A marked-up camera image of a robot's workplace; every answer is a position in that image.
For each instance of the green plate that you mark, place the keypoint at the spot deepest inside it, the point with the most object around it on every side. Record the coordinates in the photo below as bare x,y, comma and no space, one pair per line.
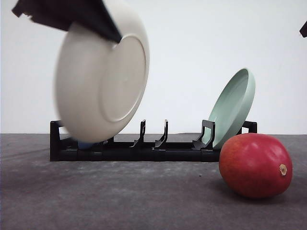
231,108

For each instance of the red pomegranate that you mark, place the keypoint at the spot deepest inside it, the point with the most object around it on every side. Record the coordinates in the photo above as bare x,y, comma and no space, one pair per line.
256,165

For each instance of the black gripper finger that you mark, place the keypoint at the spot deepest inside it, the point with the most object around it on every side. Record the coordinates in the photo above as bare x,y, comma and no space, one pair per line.
61,14

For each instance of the blue plate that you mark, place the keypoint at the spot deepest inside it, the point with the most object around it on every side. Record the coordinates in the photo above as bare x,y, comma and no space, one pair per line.
85,145

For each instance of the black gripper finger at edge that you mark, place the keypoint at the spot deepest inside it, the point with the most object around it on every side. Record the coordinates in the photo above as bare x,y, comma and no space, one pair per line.
303,30

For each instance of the black plastic dish rack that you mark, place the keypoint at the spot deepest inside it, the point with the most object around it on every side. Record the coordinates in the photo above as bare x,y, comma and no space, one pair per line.
64,148

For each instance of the white plate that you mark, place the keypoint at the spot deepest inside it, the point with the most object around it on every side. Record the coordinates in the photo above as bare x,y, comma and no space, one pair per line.
99,82

